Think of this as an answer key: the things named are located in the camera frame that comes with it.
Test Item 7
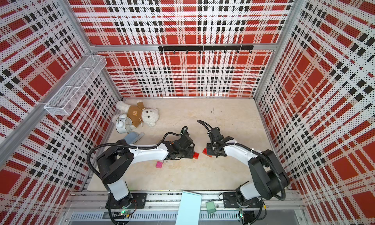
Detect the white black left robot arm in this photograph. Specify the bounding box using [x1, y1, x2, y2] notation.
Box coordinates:
[87, 126, 195, 201]

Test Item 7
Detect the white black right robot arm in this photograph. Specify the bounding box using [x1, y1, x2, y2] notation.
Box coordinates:
[197, 120, 290, 207]

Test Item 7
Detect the white teddy bear brown shirt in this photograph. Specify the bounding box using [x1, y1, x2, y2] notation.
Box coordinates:
[116, 101, 159, 128]

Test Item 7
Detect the small green box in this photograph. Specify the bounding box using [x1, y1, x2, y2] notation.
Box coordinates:
[206, 201, 216, 214]

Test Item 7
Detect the white alarm clock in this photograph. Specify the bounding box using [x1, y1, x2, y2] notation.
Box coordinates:
[112, 114, 135, 134]

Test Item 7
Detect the light blue paper sheet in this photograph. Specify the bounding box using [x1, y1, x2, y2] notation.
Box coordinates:
[175, 191, 202, 225]

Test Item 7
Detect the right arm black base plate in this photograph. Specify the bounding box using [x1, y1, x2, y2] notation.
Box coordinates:
[221, 192, 263, 208]

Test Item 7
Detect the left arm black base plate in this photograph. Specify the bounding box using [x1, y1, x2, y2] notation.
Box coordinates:
[105, 193, 147, 209]

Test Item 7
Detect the black wall hook rail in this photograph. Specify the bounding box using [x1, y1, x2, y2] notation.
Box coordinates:
[158, 45, 254, 53]

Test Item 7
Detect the white wire wall basket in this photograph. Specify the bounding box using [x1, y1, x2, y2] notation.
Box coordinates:
[44, 55, 106, 116]

